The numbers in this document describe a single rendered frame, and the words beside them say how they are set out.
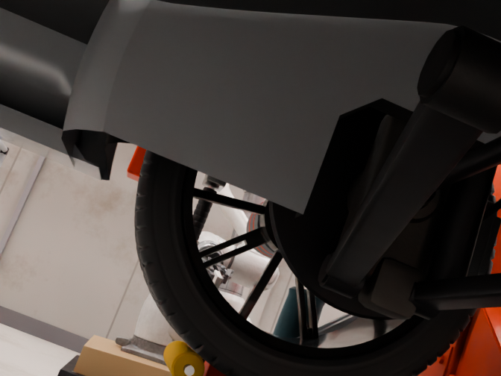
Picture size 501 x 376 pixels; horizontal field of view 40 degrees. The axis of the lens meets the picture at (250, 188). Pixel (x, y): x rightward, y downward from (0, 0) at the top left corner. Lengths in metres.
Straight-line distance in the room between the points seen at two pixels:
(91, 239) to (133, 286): 0.49
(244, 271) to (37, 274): 3.68
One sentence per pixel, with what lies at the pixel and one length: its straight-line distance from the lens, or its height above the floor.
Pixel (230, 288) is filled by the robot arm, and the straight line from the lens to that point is 2.43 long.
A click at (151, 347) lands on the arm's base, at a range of 2.39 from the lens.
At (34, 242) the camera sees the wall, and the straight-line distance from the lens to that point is 5.62.
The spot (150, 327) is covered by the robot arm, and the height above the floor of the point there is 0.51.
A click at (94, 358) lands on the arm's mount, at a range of 2.27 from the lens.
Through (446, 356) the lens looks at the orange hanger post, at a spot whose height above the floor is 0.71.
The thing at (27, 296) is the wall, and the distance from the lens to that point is 5.61.
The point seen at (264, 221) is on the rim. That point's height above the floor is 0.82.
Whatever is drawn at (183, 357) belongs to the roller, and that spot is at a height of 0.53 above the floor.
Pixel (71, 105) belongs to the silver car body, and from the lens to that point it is 0.78.
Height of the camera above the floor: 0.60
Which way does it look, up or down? 11 degrees up
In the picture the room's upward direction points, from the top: 21 degrees clockwise
